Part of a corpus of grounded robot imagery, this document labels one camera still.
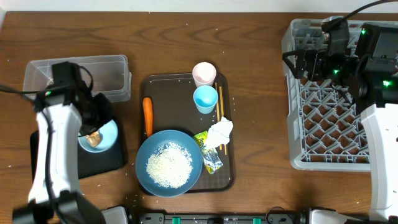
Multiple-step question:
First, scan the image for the white rice pile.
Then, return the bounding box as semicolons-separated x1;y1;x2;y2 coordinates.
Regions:
146;142;193;189

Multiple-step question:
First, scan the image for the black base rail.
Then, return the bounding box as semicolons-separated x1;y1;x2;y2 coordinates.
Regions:
136;212;307;224

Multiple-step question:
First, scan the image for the yellow green snack wrapper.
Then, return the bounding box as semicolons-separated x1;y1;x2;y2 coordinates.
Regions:
193;131;223;175

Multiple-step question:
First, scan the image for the pink cup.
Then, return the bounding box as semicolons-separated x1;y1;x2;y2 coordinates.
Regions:
192;62;216;87

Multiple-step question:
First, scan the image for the crumpled white napkin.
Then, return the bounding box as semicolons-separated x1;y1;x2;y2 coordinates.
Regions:
205;117;233;149

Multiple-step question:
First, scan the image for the orange carrot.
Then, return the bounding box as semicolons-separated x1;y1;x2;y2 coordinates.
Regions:
142;97;154;138

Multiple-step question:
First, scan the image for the dark brown serving tray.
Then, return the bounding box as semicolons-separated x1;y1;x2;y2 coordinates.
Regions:
139;73;236;194

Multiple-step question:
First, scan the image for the grey dishwasher rack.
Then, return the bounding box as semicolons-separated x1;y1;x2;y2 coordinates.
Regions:
281;17;398;172

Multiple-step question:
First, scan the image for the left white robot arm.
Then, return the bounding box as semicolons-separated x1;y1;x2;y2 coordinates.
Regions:
12;62;131;223

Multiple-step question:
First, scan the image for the large dark blue plate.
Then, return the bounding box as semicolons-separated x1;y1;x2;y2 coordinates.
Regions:
136;130;203;197

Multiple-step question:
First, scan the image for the brown food scrap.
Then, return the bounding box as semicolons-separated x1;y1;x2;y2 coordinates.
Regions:
86;131;102;147

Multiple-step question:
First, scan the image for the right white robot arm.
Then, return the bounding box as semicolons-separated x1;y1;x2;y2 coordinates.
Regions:
282;19;397;223

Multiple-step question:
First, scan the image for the clear plastic bin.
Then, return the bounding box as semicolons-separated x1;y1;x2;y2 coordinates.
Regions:
23;55;132;103

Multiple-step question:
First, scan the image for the small light blue bowl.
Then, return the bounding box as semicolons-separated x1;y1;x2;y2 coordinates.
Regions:
78;120;118;153

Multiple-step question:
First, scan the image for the light blue cup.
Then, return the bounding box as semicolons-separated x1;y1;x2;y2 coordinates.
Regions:
193;85;218;114

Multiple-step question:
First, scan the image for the black waste tray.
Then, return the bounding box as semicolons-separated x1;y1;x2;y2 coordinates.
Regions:
29;118;128;181

